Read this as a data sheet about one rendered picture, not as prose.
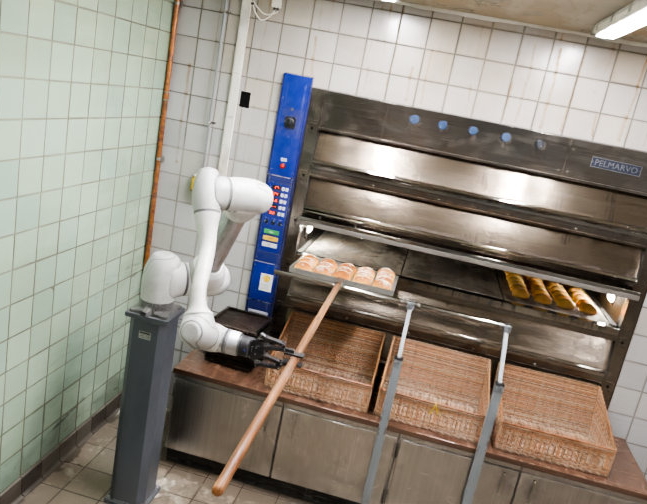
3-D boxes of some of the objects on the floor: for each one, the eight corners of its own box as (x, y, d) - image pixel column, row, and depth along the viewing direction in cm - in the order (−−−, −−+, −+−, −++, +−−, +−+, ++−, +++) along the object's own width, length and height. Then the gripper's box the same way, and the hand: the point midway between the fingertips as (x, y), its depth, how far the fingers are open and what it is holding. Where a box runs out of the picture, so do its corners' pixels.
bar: (241, 463, 359) (276, 267, 330) (464, 527, 341) (522, 326, 312) (223, 495, 329) (258, 283, 300) (466, 567, 311) (529, 349, 282)
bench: (198, 417, 397) (211, 332, 383) (594, 527, 363) (624, 438, 348) (159, 465, 344) (172, 368, 329) (619, 600, 309) (656, 498, 294)
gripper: (247, 321, 233) (309, 337, 230) (240, 360, 237) (301, 377, 234) (240, 328, 226) (304, 344, 223) (233, 368, 230) (296, 385, 227)
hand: (293, 358), depth 229 cm, fingers closed on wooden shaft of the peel, 3 cm apart
